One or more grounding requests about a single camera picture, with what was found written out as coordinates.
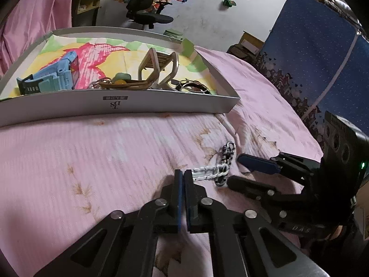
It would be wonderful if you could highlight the white braided cord bracelet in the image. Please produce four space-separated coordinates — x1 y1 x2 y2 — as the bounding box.
191 141 237 188

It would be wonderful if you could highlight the person's right forearm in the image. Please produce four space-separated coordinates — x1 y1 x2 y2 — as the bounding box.
303 224 369 277

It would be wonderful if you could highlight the white shallow cardboard box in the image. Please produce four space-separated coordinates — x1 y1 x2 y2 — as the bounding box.
0 27 241 128

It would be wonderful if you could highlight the green paper piece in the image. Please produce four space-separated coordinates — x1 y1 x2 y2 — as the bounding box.
181 39 195 58

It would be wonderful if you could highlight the pink bed sheet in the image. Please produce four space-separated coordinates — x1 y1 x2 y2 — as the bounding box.
0 46 327 277

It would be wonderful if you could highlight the wooden desk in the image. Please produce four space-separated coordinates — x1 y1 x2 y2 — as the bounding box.
71 0 102 27

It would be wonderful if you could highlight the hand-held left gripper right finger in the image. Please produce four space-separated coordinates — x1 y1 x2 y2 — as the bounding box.
184 169 330 277

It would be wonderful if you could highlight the black bracelet with red tassel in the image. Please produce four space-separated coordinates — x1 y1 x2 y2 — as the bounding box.
172 78 210 95

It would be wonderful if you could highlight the pink satin quilt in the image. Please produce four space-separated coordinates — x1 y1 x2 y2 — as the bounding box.
0 0 76 76

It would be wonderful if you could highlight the white thin pole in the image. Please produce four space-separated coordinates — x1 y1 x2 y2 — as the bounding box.
312 33 361 114

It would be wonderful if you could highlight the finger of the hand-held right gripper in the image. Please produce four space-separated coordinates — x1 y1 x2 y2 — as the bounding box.
238 151 321 186
227 175 304 232

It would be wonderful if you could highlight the green plastic stool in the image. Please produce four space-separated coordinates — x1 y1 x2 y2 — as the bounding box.
163 29 184 41

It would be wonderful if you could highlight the black office chair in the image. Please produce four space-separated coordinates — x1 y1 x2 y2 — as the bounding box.
125 0 174 30

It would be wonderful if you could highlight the light blue wrist watch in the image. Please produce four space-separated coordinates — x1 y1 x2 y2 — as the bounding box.
16 50 79 95

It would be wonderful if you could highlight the blue starry printed cloth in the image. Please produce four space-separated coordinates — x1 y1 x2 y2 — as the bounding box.
254 0 369 151

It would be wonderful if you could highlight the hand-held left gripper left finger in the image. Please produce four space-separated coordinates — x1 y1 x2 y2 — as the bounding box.
33 169 183 277

